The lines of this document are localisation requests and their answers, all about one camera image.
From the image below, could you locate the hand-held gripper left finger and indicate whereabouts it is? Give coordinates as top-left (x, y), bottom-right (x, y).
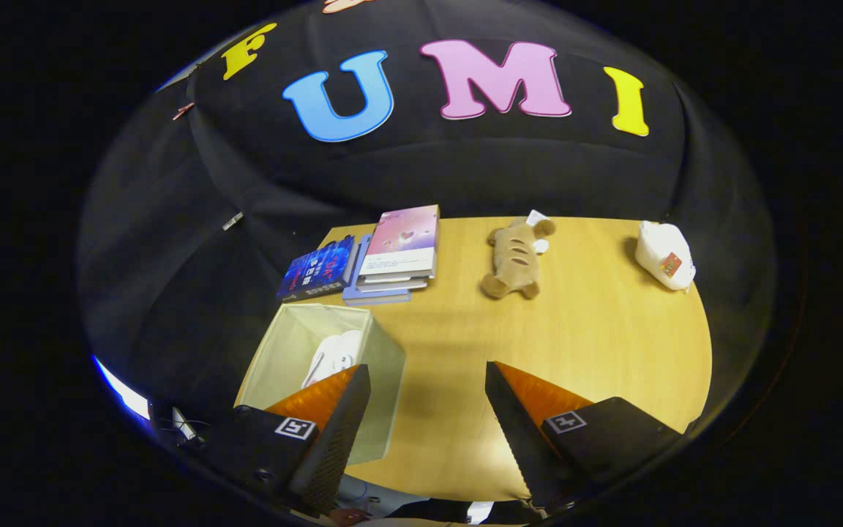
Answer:
top-left (186, 364), bottom-right (372, 515)

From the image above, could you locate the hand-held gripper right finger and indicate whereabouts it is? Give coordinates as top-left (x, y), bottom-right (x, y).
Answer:
top-left (485, 360), bottom-right (686, 513)

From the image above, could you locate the white canvas shoe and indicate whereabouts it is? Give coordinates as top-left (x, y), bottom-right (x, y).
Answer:
top-left (301, 329), bottom-right (364, 390)

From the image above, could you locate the pale blue book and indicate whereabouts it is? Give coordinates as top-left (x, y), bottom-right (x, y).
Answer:
top-left (341, 234), bottom-right (413, 307)

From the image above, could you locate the white book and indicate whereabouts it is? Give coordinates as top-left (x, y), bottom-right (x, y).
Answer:
top-left (354, 269), bottom-right (437, 294)

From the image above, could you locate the dark blue book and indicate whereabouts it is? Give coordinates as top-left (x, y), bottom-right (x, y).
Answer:
top-left (276, 234), bottom-right (356, 304)

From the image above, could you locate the brown bread plush toy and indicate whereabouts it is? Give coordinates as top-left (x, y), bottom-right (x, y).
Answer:
top-left (480, 210), bottom-right (557, 300)

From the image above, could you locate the pink cover book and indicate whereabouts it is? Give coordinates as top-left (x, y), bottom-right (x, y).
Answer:
top-left (358, 204), bottom-right (441, 283)

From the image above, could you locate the white plush toy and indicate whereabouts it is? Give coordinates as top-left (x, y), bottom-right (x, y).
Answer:
top-left (634, 220), bottom-right (697, 292)

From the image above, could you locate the black backdrop cloth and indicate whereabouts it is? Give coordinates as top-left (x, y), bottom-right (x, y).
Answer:
top-left (76, 0), bottom-right (779, 440)

